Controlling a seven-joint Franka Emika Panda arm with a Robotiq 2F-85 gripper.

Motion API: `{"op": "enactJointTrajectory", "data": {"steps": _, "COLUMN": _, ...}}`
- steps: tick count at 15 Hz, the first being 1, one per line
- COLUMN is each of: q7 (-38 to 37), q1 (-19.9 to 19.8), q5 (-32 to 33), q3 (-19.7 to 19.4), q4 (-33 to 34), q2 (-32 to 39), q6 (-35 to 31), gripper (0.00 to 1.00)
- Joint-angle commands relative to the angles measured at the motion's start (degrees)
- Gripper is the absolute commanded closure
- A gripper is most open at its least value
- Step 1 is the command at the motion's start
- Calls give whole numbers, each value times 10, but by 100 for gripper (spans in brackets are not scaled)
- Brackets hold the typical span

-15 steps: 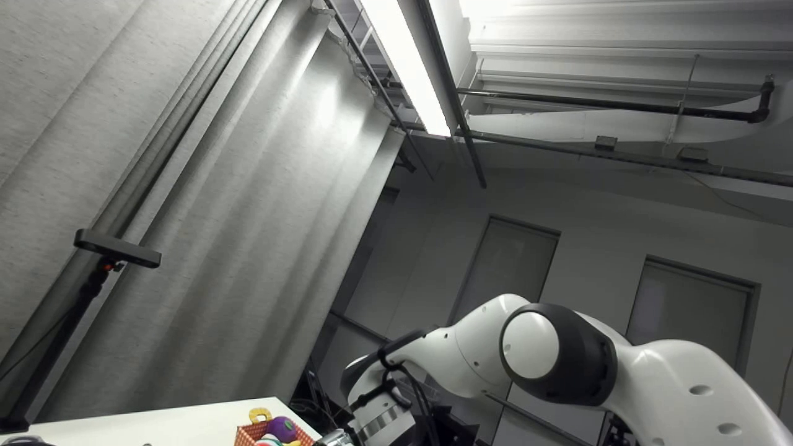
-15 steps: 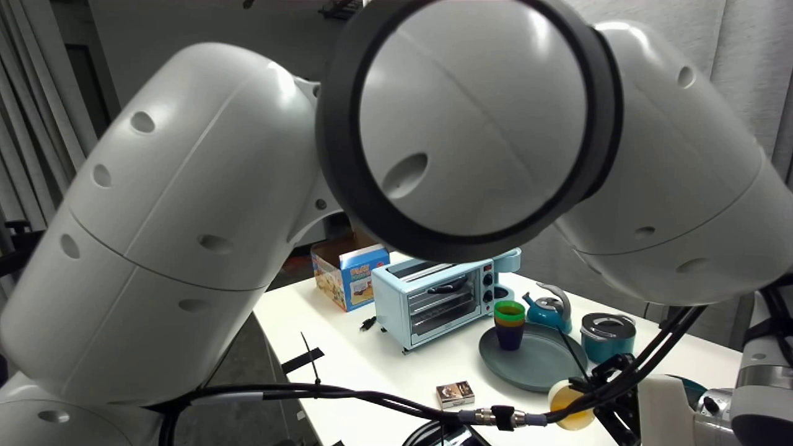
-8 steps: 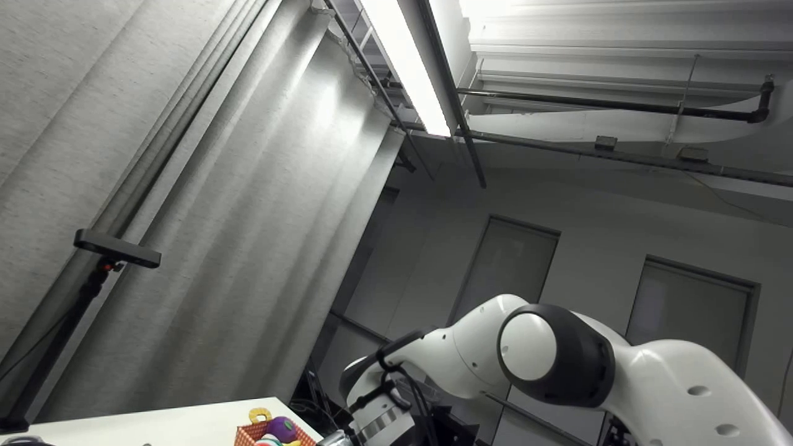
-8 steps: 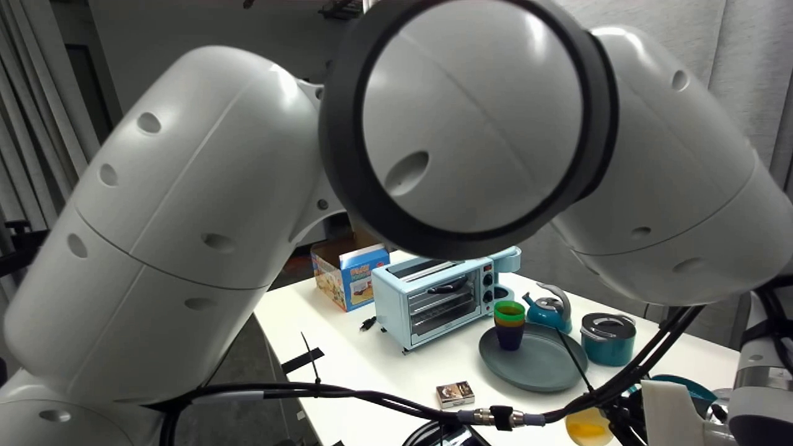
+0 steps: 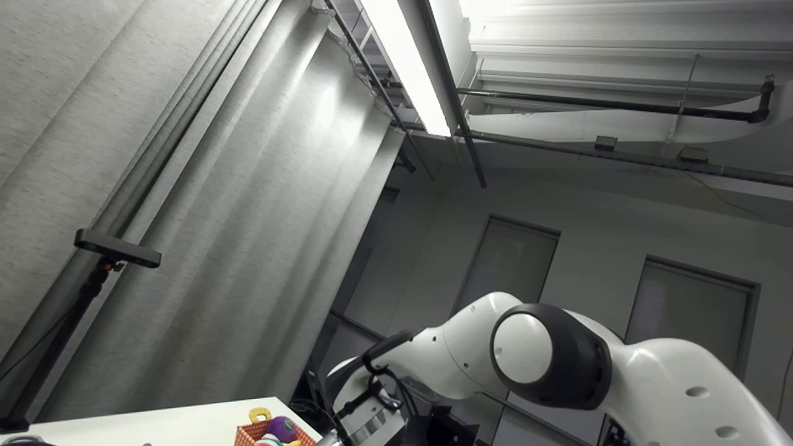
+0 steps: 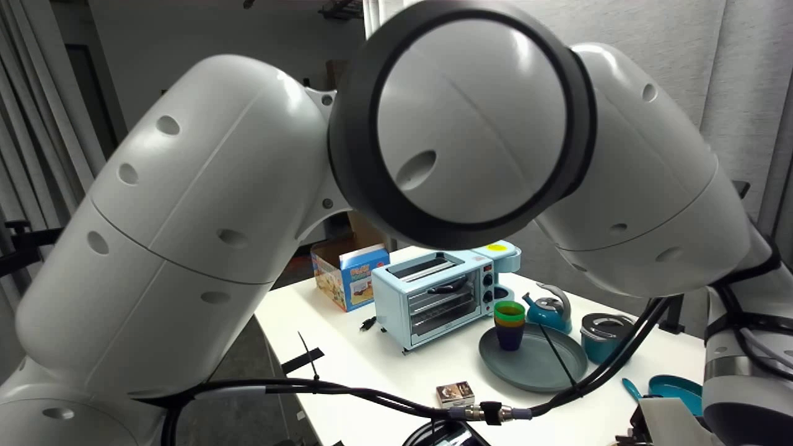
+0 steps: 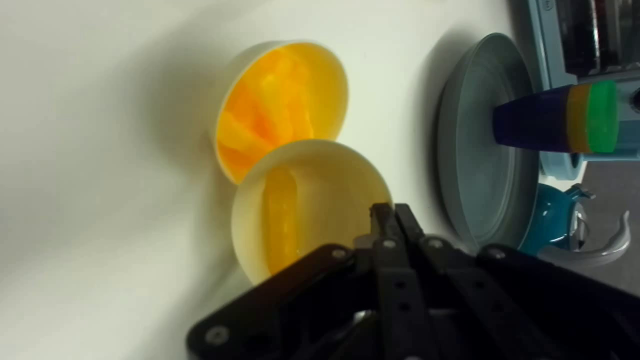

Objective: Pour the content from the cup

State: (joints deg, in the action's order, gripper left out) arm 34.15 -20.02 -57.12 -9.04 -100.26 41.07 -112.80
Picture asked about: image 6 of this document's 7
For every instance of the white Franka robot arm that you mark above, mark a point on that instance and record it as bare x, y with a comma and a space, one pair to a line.
206, 206

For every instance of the teal kettle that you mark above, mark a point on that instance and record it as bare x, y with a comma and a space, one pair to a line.
549, 312

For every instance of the purple small cup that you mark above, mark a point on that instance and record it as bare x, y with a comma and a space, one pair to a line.
509, 338

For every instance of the teal steel pot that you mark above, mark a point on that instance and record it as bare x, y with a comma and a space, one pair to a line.
602, 338

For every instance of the light blue toaster oven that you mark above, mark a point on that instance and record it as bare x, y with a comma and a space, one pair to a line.
430, 297

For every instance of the orange small cup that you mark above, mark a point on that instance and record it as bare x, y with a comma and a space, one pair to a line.
509, 326

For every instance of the grey-blue round plate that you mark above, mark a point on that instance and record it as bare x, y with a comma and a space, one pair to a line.
529, 367

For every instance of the blue printed cardboard box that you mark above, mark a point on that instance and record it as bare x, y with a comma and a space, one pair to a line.
355, 276

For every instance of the dark brown chocolate box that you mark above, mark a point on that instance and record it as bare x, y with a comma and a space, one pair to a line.
456, 393

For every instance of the teal pot lid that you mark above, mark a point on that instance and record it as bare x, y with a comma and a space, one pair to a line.
673, 390

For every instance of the light blue box yellow label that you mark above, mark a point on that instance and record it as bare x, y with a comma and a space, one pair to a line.
498, 259

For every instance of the green small cup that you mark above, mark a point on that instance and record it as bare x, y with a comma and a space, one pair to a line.
509, 312

